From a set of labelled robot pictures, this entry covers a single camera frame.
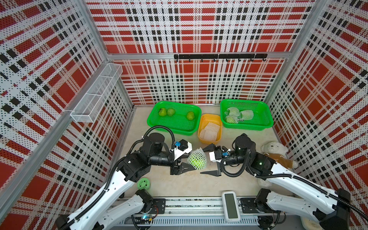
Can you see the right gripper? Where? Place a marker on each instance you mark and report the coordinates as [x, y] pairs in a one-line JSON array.
[[216, 173]]

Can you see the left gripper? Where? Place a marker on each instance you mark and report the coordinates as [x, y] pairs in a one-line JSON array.
[[178, 169]]

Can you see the green custard apple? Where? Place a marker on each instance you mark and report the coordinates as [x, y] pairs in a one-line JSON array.
[[170, 112]]

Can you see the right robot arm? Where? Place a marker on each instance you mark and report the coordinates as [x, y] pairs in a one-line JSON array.
[[330, 208]]

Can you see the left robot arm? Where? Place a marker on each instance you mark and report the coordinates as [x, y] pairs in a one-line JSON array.
[[97, 213]]

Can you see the green basket with apples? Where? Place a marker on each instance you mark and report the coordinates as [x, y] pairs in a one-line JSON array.
[[178, 123]]

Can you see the white timer device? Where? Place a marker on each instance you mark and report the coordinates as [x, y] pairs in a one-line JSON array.
[[230, 207]]

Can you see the yellow tray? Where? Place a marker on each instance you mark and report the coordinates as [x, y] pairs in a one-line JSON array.
[[210, 129]]

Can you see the plush toy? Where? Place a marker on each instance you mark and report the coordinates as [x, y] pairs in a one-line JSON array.
[[278, 152]]

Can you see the empty green basket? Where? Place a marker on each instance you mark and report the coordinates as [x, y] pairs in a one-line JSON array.
[[262, 114]]

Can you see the clear wall shelf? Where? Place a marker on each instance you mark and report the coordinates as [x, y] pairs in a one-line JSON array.
[[92, 102]]

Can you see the black hook rail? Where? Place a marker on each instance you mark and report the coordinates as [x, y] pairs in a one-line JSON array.
[[201, 57]]

